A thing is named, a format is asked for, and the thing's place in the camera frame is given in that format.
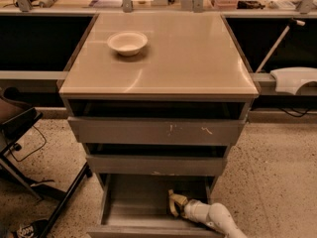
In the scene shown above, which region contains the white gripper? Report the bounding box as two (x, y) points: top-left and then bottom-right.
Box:
(168, 189), (210, 224)

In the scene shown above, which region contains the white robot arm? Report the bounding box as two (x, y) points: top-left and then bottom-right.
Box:
(168, 189), (248, 238)

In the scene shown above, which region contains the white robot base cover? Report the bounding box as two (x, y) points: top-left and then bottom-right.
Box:
(269, 66), (317, 95)

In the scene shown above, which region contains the grey open bottom drawer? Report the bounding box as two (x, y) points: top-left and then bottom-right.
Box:
(88, 175), (223, 238)

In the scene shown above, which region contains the grey top drawer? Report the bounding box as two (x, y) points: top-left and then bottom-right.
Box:
(68, 100), (246, 146)

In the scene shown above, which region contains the grey middle drawer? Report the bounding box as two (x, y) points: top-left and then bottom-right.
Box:
(86, 143), (227, 176)

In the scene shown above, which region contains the grey drawer cabinet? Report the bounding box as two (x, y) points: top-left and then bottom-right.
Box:
(56, 11), (262, 183)

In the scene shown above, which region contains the black white shoe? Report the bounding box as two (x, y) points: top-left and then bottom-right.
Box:
(13, 219), (49, 238)

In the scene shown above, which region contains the white bowl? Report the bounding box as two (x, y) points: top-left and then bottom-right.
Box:
(107, 31), (148, 57)

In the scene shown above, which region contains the white stick with black grip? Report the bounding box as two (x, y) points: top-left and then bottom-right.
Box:
(256, 18), (305, 73)

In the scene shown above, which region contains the black floor cable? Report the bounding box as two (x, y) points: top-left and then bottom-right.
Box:
(9, 124), (48, 164)

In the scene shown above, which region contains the black chair frame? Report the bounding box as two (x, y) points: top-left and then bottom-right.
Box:
(0, 86), (93, 238)

